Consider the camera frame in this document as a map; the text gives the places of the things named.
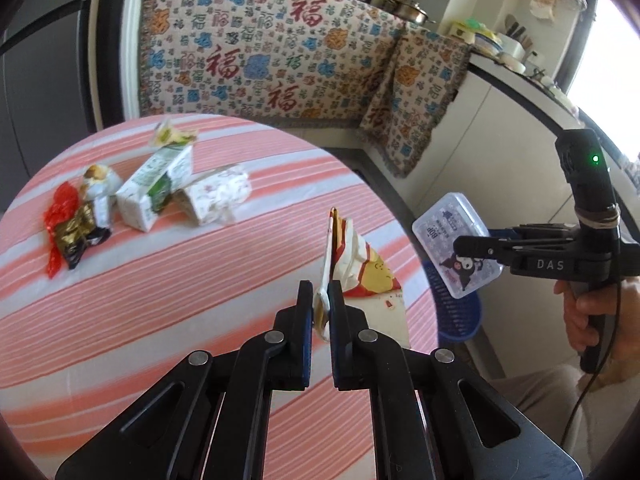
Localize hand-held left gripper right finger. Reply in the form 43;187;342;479
327;280;583;480

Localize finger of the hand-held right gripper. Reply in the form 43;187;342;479
489;224;581;242
453;235;531;267

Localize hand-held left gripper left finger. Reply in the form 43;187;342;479
55;280;315;480

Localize clear cartoon plastic box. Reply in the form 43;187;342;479
412;192;503;300

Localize white cartoon paper bag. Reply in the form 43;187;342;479
312;207;405;343

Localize blue plastic basket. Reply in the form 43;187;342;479
422;260;483;345

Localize person's right hand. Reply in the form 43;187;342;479
552;275;640;353

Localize white kitchen base cabinet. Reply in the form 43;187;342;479
357;52;640;381

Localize pink striped tablecloth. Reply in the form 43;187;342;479
0;115;441;480

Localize white printed wrapper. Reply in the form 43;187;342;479
172;165;250;226

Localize person's beige pants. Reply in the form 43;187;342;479
492;362;640;480

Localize small printed blanket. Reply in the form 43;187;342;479
357;25;471;178

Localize window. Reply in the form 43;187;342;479
565;0;640;126

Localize white knife holder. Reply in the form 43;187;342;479
500;35;526;62

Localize stack of food containers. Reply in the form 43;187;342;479
447;17;501;56

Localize green and white carton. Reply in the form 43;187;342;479
116;144;195;233

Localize yellow crumpled wrapper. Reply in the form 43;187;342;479
151;120;198;150

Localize gold and black wrapper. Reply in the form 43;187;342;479
54;202;112;271

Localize brown and white wrapper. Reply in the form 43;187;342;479
81;164;122;231

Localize steel pot with lid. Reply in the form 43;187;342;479
380;0;436;25

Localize red crinkled wrapper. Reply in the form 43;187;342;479
44;182;82;279

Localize large printed blanket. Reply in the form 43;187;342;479
137;0;408;133

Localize grey refrigerator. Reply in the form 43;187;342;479
0;0;96;161

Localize black cable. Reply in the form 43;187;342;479
562;275;623;458

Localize black door frame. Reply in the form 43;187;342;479
80;0;141;131

